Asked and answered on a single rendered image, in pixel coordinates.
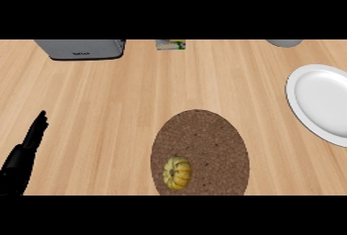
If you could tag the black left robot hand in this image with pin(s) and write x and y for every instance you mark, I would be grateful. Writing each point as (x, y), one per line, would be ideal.
(19, 159)

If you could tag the yellow lemon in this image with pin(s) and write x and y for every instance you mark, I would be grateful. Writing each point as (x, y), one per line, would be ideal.
(177, 173)

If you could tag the round brown woven placemat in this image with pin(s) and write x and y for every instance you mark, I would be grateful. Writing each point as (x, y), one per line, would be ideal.
(205, 143)

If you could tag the white round plate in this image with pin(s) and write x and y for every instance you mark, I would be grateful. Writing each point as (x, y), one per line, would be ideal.
(321, 102)

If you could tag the grey toaster appliance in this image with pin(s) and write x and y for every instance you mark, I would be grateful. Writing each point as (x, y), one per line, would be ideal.
(82, 49)

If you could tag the small green white box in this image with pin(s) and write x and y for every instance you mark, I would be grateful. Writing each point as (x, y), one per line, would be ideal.
(171, 44)

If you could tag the grey round container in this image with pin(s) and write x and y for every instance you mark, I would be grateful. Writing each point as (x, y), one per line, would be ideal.
(283, 42)

